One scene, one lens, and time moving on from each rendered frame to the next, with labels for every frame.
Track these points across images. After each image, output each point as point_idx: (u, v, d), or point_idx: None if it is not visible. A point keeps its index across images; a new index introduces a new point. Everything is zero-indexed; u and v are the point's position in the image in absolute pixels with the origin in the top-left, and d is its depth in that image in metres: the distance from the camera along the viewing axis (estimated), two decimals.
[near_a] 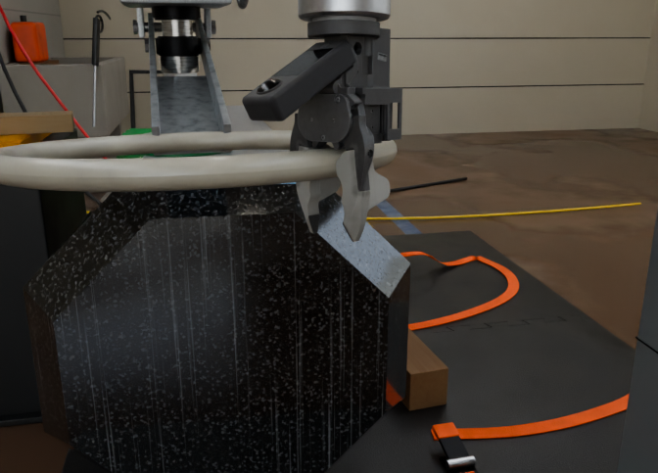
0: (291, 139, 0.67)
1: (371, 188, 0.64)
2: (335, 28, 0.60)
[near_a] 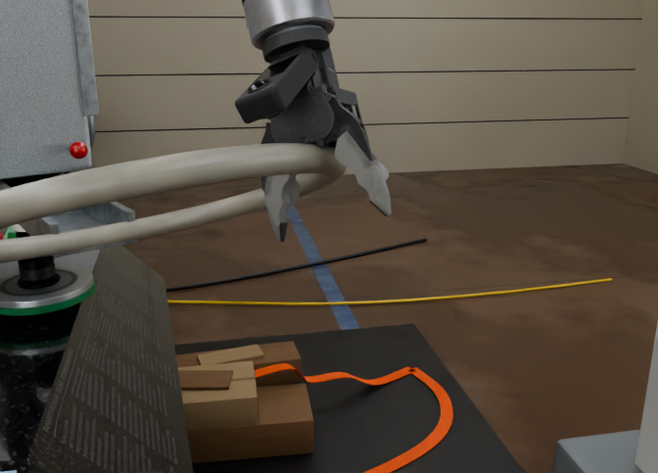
0: None
1: None
2: (297, 36, 0.64)
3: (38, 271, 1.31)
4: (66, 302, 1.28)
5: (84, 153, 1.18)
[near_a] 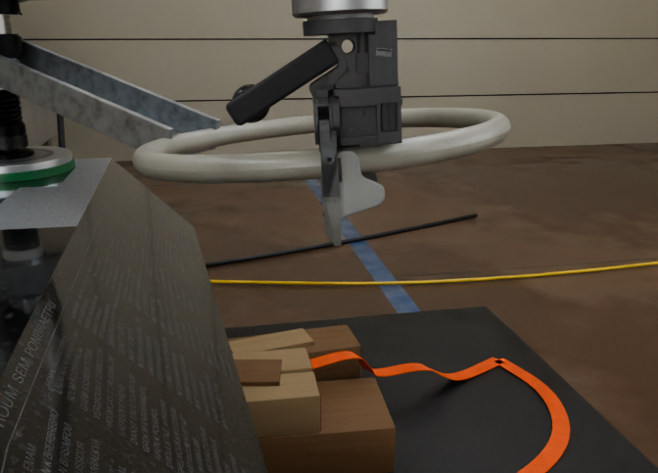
0: None
1: (352, 194, 0.61)
2: (308, 30, 0.59)
3: (17, 138, 1.15)
4: (73, 158, 1.23)
5: None
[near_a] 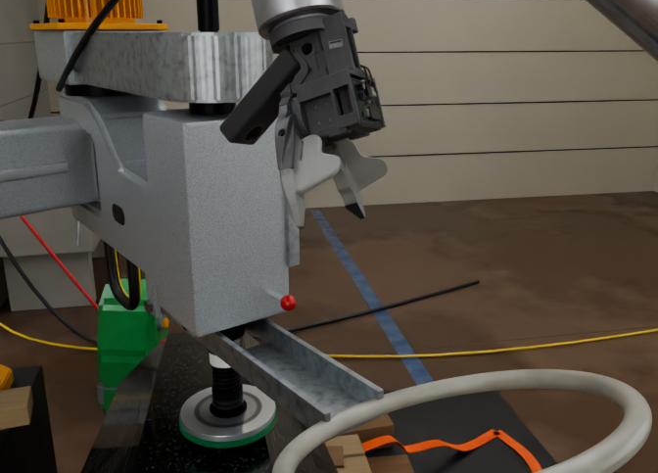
0: None
1: (310, 168, 0.59)
2: (270, 44, 0.65)
3: (233, 402, 1.41)
4: None
5: (295, 306, 1.28)
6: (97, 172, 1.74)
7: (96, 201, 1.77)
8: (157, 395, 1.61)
